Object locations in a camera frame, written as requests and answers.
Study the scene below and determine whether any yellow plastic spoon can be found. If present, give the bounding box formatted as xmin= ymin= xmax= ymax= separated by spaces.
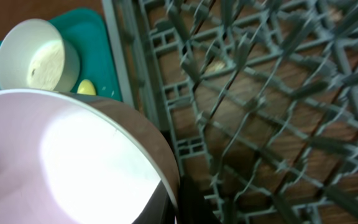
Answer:
xmin=76 ymin=79 xmax=96 ymax=95

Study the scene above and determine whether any pink bowl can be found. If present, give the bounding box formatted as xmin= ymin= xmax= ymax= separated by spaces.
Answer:
xmin=0 ymin=89 xmax=180 ymax=223

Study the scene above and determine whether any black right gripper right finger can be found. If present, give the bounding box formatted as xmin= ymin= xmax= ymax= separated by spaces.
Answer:
xmin=178 ymin=175 xmax=219 ymax=224

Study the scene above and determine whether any white bowl with rice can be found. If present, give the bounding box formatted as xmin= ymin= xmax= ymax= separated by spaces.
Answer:
xmin=0 ymin=19 xmax=80 ymax=92

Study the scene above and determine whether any teal plastic tray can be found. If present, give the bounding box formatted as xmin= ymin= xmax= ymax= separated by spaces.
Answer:
xmin=0 ymin=8 xmax=122 ymax=101

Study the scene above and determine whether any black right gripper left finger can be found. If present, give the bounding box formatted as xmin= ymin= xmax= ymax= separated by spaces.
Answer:
xmin=132 ymin=182 xmax=175 ymax=224

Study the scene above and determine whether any grey dish rack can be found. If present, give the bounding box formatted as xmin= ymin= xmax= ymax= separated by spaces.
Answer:
xmin=103 ymin=0 xmax=358 ymax=223

